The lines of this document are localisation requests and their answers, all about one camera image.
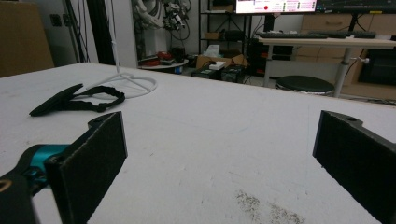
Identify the open cardboard box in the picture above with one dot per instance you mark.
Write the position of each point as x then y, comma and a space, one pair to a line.
202, 61

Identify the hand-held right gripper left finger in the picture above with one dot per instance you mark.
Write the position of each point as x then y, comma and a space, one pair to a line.
90, 161

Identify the bright computer monitor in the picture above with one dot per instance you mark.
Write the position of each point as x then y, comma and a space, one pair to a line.
275, 6

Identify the black metal shelf rack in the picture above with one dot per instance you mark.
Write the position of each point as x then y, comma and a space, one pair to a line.
227, 35

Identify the red object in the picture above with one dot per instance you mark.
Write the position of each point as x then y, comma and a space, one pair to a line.
164, 56

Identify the light wooden desk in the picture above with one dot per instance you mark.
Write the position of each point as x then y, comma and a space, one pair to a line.
327, 42

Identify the black eye mask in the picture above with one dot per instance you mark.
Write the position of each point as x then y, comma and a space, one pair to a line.
59, 101

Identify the dark computer monitor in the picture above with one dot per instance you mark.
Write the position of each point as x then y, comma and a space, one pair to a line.
355, 5

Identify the black keyboard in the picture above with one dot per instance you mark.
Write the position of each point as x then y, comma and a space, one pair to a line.
291, 35
345, 34

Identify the black vertical post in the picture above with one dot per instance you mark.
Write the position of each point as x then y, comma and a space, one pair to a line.
100, 31

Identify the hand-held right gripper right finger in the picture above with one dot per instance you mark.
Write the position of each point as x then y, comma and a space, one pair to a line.
355, 155

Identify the small white box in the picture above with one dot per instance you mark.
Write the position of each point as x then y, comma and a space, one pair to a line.
217, 65

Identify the brown cardboard panel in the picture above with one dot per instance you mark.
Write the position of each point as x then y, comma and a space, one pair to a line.
21, 37

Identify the round low table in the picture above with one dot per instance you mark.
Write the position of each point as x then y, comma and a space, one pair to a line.
165, 65

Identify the black round stool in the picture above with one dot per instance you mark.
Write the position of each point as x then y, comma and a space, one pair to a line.
304, 84

